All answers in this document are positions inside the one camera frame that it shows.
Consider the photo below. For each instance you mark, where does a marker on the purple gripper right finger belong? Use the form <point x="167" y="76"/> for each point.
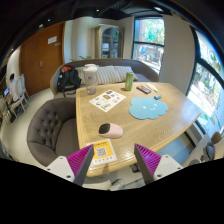
<point x="148" y="162"/>

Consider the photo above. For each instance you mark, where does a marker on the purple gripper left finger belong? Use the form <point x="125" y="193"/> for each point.
<point x="79" y="163"/>

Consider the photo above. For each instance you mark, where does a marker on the pink and black computer mouse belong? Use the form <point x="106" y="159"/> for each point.
<point x="110" y="130"/>

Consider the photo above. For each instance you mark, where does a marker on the blue cloud mouse pad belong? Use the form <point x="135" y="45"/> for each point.
<point x="147" y="108"/>

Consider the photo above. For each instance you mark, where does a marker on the yellow QR code card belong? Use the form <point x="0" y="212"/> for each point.
<point x="103" y="152"/>

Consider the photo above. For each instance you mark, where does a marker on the grey tufted armchair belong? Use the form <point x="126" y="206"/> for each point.
<point x="52" y="131"/>

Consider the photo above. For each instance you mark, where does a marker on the black office chair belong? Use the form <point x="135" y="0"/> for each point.
<point x="212" y="150"/>

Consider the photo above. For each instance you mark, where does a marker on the small teal eraser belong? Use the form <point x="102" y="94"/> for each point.
<point x="157" y="97"/>

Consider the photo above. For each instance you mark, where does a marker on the white sticker sheet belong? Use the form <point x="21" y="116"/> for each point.
<point x="107" y="100"/>

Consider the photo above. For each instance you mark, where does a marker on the black remote control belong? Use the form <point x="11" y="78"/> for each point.
<point x="143" y="89"/>

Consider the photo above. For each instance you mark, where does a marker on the black and red backpack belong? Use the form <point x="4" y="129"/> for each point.
<point x="68" y="80"/>

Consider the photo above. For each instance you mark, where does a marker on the green drink can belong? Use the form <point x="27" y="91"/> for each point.
<point x="129" y="81"/>

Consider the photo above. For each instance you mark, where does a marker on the grey sofa bench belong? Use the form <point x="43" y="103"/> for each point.
<point x="142" y="72"/>

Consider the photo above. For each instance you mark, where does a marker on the striped cushion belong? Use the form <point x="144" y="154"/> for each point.
<point x="107" y="74"/>

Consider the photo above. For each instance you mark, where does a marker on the clear plastic shaker bottle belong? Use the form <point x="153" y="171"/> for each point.
<point x="90" y="78"/>

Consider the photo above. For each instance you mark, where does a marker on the person in white shirt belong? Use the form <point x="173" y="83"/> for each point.
<point x="14" y="88"/>

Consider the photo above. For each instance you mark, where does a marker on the wooden door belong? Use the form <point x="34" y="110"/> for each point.
<point x="40" y="56"/>

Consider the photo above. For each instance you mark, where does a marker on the glass door cabinet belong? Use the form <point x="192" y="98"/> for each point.
<point x="109" y="41"/>

